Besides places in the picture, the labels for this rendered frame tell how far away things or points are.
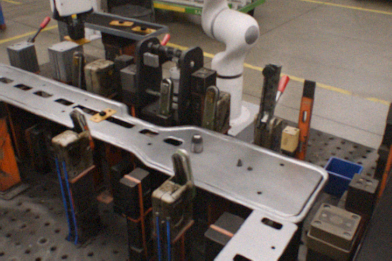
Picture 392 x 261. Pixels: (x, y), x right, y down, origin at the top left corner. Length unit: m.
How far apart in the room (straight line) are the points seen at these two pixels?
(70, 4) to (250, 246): 0.75
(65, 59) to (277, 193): 0.90
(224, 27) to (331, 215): 0.82
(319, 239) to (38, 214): 0.91
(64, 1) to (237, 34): 0.58
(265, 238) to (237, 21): 0.80
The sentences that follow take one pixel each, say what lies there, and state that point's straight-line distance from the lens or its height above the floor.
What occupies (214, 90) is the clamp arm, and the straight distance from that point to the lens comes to 1.21.
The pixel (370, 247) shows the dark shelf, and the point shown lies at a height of 1.03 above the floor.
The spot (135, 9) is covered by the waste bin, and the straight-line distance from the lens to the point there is 4.05.
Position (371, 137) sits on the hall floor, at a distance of 3.31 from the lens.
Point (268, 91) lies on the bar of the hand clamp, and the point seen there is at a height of 1.14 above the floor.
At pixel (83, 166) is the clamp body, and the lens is 1.19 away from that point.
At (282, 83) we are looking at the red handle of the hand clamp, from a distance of 1.19.
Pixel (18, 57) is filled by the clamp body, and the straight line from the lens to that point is 1.78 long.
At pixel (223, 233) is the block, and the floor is 0.98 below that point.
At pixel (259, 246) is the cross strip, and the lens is 0.88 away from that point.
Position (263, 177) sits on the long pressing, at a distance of 1.04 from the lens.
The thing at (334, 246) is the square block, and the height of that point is 1.03.
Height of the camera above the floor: 1.62
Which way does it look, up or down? 29 degrees down
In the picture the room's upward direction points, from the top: straight up
